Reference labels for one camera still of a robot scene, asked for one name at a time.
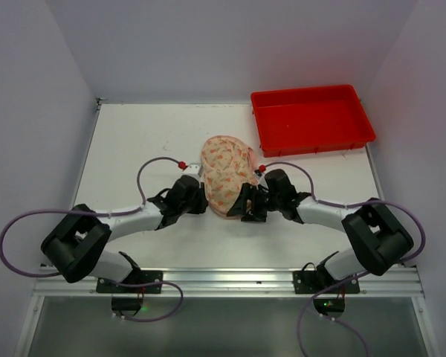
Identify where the floral mesh laundry bag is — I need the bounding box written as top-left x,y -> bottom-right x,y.
201,135 -> 258,217

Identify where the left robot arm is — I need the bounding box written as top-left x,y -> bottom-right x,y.
41,175 -> 207,285

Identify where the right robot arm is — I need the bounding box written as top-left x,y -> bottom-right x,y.
227,169 -> 414,292

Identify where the red plastic tray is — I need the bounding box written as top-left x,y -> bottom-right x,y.
251,84 -> 376,158

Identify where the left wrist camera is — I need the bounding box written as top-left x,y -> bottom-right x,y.
178,161 -> 202,181

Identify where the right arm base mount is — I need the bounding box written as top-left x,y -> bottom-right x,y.
292,263 -> 361,295

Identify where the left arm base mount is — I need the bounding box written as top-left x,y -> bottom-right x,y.
96,270 -> 164,295

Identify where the aluminium front rail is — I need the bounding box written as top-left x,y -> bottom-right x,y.
32,266 -> 424,298

